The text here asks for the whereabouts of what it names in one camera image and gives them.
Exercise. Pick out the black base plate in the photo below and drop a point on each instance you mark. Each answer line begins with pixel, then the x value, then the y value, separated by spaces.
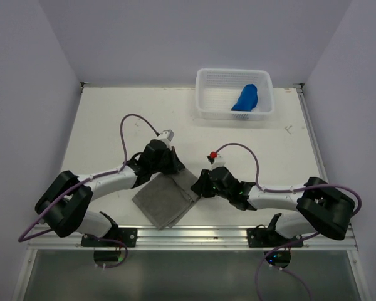
pixel 261 237
pixel 126 235

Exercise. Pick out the aluminium mounting rail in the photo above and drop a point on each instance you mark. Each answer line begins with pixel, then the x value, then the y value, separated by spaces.
pixel 209 238

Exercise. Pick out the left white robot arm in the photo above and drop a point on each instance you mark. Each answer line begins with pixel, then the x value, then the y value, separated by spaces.
pixel 65 203

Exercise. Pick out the blue microfiber towel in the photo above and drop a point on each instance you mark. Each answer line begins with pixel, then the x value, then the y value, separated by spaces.
pixel 247 100

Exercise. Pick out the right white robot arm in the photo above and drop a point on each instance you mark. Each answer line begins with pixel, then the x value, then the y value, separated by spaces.
pixel 315 207

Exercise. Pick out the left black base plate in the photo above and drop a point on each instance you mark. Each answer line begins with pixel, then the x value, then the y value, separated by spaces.
pixel 126 235

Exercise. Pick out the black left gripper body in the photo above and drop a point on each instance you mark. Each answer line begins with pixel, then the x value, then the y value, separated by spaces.
pixel 167 164

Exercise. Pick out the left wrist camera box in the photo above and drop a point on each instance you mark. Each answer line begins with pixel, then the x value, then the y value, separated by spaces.
pixel 166 136

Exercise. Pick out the grey terry towel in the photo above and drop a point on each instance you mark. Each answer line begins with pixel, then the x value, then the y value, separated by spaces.
pixel 166 199

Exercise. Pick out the white perforated plastic basket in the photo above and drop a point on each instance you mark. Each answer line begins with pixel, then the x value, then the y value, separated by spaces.
pixel 218 89

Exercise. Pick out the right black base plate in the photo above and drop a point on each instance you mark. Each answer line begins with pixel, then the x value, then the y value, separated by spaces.
pixel 261 237

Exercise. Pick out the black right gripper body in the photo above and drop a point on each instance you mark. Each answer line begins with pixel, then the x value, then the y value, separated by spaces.
pixel 223 194

